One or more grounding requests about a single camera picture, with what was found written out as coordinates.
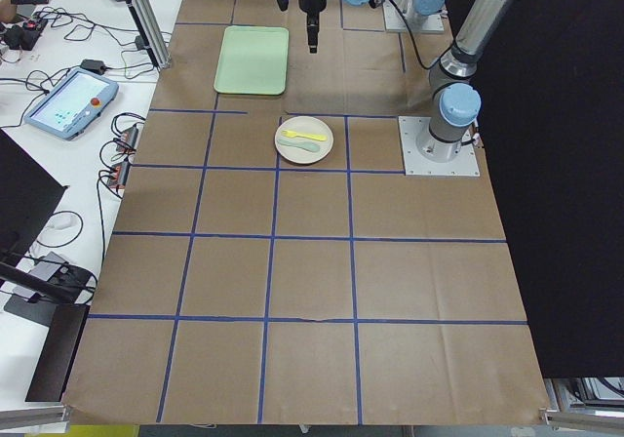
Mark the grey usb hub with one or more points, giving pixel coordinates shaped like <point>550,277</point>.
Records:
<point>48,279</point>

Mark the near blue teach pendant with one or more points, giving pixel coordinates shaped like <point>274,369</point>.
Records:
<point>73,104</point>

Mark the beige round plate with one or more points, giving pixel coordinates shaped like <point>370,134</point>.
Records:
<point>305,124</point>

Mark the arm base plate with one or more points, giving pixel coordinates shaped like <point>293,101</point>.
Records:
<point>421,16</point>
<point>425,156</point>

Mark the aluminium frame post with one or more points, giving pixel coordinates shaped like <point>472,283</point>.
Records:
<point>150,33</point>

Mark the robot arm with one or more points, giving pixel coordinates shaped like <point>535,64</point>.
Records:
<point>456,103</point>

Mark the black power adapter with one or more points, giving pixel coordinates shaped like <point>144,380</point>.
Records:
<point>96,66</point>

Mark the teal plastic spoon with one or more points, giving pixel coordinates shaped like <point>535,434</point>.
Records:
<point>304,145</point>

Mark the yellow plastic fork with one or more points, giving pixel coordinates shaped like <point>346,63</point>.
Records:
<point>296,134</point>

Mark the black monitor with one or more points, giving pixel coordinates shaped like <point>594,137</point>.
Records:
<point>29,197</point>

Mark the light green tray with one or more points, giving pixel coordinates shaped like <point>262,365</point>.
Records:
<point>253,60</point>

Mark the brown paper table cover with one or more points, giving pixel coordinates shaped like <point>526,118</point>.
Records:
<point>241,288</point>

